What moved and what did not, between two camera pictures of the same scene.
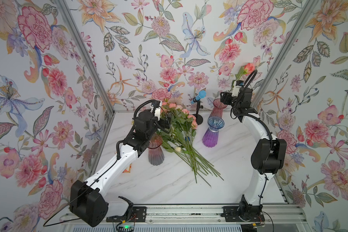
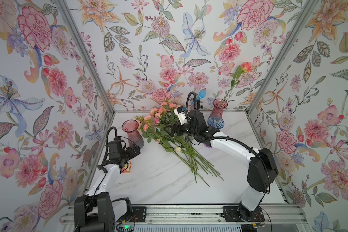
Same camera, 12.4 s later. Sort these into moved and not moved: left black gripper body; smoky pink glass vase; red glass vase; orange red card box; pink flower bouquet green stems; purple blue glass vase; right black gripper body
Moved: smoky pink glass vase; right black gripper body; left black gripper body
Not moved: pink flower bouquet green stems; red glass vase; orange red card box; purple blue glass vase
